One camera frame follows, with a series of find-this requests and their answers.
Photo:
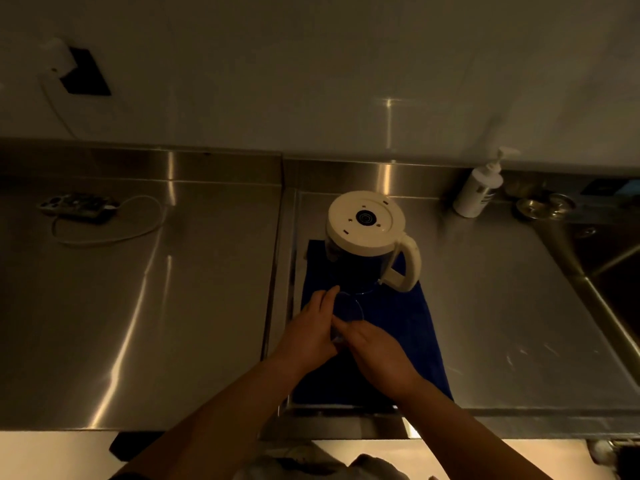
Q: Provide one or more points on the person's right hand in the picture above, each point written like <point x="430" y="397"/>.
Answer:
<point x="380" y="357"/>

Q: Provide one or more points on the person's left hand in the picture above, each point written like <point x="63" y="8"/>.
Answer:
<point x="305" y="334"/>

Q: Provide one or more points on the person's right fingers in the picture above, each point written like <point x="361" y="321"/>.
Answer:
<point x="350" y="330"/>

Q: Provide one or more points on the person's left fingers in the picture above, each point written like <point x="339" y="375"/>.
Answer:
<point x="325" y="307"/>

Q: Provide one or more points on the clear drinking glass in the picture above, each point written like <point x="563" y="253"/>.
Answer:
<point x="354" y="307"/>

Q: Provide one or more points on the person's left forearm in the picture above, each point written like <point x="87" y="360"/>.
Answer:
<point x="220" y="424"/>

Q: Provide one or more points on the person's right forearm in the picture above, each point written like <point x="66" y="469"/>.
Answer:
<point x="465" y="434"/>

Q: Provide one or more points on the blue cloth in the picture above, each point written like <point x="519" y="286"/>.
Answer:
<point x="415" y="334"/>

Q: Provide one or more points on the white glass electric kettle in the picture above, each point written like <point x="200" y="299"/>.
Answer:
<point x="365" y="219"/>

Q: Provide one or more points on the person's grey clothing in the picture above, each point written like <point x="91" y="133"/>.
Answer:
<point x="320" y="467"/>

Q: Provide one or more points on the white pump soap bottle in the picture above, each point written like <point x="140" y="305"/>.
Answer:
<point x="477" y="192"/>

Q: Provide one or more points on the metal sink strainer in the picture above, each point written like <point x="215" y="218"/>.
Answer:
<point x="545" y="205"/>

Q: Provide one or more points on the stainless steel sink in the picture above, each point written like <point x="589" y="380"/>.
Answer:
<point x="612" y="274"/>

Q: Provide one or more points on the grey pipe fitting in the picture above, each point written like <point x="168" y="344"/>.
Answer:
<point x="612" y="450"/>

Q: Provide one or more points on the black wall socket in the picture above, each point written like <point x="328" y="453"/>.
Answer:
<point x="86" y="74"/>

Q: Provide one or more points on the white wall plug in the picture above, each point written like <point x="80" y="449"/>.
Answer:
<point x="56" y="57"/>

